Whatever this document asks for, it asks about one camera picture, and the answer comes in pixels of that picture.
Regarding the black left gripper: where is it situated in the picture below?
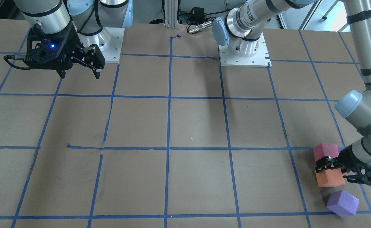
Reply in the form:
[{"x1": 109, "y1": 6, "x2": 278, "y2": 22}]
[{"x1": 315, "y1": 146, "x2": 371, "y2": 186}]

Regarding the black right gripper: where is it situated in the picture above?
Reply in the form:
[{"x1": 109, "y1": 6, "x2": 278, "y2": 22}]
[{"x1": 3, "y1": 24, "x2": 106, "y2": 79}]

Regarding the orange foam block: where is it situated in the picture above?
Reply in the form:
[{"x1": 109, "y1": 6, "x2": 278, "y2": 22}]
[{"x1": 315, "y1": 169, "x2": 346, "y2": 187}]

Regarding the purple foam block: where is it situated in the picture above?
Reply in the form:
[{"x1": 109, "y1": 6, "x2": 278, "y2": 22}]
[{"x1": 326, "y1": 190, "x2": 360, "y2": 218}]

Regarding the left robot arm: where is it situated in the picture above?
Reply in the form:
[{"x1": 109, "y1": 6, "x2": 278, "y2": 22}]
[{"x1": 212, "y1": 0, "x2": 371, "y2": 185}]

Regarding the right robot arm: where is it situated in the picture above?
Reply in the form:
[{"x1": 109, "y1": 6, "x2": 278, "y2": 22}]
[{"x1": 4, "y1": 0, "x2": 134, "y2": 79}]

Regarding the pink foam block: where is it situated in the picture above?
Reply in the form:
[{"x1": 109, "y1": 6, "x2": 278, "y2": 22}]
[{"x1": 313, "y1": 143, "x2": 339, "y2": 162}]

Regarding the brown paper table cover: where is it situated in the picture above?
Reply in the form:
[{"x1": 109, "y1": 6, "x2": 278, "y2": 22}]
[{"x1": 0, "y1": 19, "x2": 371, "y2": 228}]

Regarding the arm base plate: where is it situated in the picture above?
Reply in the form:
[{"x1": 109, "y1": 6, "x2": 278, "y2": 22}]
[
  {"x1": 218, "y1": 33, "x2": 272, "y2": 67},
  {"x1": 78, "y1": 27, "x2": 126, "y2": 63}
]

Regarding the aluminium frame post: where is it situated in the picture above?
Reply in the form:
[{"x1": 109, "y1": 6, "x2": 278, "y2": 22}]
[{"x1": 163, "y1": 0, "x2": 179, "y2": 30}]

